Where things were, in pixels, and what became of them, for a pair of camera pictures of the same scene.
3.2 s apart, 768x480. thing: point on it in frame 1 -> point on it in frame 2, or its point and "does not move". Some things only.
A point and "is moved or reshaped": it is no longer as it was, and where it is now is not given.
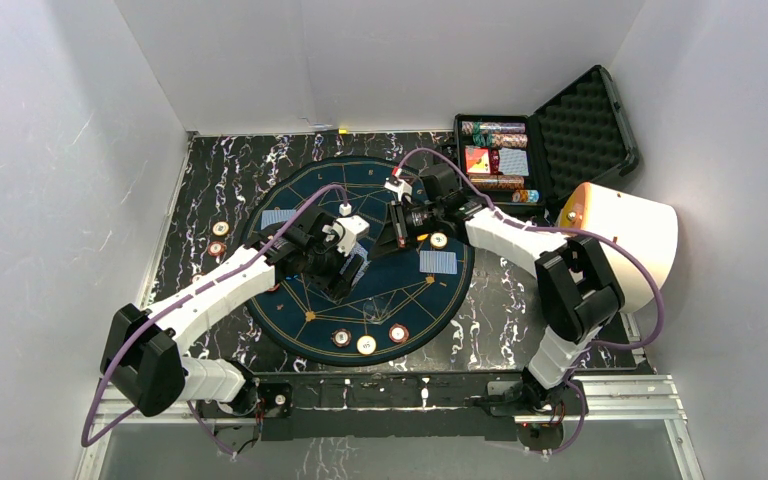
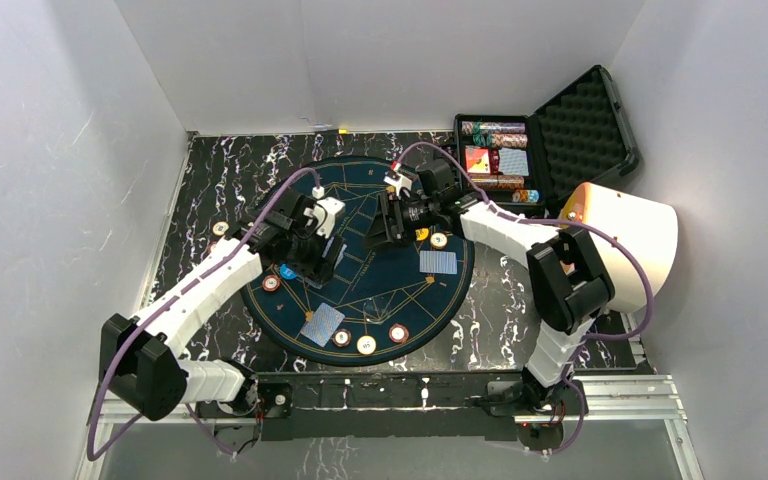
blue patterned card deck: x=361 y=252 is moved or reshaped
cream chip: x=438 y=240 does not move
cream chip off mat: x=220 y=228 does not move
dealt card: x=437 y=262 does not move
